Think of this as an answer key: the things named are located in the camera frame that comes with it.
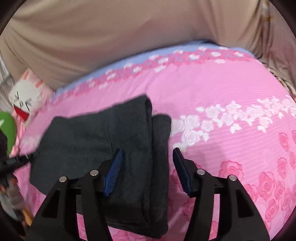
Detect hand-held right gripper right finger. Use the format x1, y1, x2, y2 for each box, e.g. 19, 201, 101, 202
173, 147, 271, 241

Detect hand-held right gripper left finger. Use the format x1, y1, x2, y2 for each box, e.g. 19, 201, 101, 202
28, 148, 124, 241

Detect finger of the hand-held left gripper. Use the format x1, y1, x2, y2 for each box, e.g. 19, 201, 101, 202
8, 152, 40, 166

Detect dark grey pants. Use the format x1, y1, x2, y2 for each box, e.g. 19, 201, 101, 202
30, 95, 172, 239

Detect person's left forearm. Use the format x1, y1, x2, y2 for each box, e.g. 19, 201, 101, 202
0, 182, 25, 220

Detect green plush toy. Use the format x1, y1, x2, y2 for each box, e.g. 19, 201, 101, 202
0, 112, 18, 157

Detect white rabbit face pillow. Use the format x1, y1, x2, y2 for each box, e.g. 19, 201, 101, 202
9, 68, 55, 127

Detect pink floral bed sheet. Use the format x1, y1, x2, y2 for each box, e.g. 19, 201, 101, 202
11, 39, 296, 241

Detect beige hanging cloth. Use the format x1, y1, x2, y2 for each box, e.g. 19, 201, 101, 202
0, 0, 278, 90

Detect white floral curtain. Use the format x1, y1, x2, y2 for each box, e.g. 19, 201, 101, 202
250, 0, 296, 72

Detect wooden bed frame edge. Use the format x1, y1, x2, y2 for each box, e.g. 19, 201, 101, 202
20, 206, 33, 229

